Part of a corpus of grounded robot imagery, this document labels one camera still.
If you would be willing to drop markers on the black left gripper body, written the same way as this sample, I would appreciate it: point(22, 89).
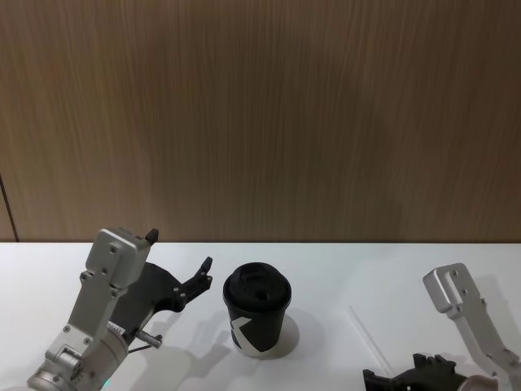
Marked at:
point(152, 291)

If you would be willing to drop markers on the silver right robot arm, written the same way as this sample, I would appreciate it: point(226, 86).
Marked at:
point(468, 326)

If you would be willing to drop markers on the black paper cup white mark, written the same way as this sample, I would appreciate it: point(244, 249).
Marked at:
point(260, 330)

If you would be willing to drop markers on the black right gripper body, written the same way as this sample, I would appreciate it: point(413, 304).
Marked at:
point(423, 379)

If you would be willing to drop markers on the clear thin straw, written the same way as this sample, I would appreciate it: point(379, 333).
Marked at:
point(368, 338)

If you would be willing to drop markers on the black plastic cup lid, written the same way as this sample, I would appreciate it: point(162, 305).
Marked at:
point(256, 287)

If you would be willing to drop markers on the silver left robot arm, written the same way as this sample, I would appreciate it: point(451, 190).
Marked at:
point(102, 277)

